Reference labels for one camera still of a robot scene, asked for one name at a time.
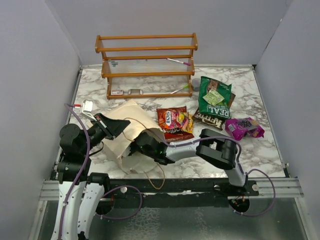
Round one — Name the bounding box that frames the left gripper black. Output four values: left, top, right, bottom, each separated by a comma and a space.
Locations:
81, 111, 131, 154

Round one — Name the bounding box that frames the beige paper bag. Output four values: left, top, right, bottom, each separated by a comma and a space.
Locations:
99, 100, 165, 174

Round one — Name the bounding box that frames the orange red snack bag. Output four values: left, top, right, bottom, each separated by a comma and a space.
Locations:
156, 106, 194, 142

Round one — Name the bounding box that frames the yellow m&m candy bag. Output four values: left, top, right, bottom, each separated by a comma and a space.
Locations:
185, 113, 194, 134

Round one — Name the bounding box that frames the light green snack packet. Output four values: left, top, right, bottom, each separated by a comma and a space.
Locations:
202, 89, 225, 106

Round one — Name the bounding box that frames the brown kettle chips bag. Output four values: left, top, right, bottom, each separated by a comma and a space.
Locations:
192, 92, 236, 130

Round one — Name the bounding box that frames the green real chips bag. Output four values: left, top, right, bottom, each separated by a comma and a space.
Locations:
198, 76, 232, 120

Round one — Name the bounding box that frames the magenta candy bag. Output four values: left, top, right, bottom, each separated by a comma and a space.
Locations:
224, 117, 265, 141

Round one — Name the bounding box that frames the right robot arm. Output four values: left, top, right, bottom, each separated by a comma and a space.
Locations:
129, 128, 248, 196

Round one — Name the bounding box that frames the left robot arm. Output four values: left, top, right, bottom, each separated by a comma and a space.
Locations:
51, 113, 130, 240

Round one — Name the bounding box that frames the small red white box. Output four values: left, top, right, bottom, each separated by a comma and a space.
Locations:
111, 89, 124, 96

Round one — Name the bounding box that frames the wooden three-tier shelf rack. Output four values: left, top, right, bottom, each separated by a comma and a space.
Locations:
94, 32, 199, 100

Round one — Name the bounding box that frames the green capped white marker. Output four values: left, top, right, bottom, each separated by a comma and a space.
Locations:
170, 84, 189, 94

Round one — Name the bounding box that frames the small grey plastic cup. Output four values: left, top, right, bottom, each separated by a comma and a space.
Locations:
191, 78, 201, 92

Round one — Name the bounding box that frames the pink capped white marker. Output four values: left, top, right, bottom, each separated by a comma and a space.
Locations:
166, 58, 191, 66

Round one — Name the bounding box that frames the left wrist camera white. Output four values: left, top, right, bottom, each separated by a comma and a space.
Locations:
81, 99, 97, 122

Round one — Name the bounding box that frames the metal handle bracket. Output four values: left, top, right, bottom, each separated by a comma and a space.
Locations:
128, 88, 143, 95

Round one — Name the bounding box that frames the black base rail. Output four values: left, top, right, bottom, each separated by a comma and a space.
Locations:
99, 177, 259, 209

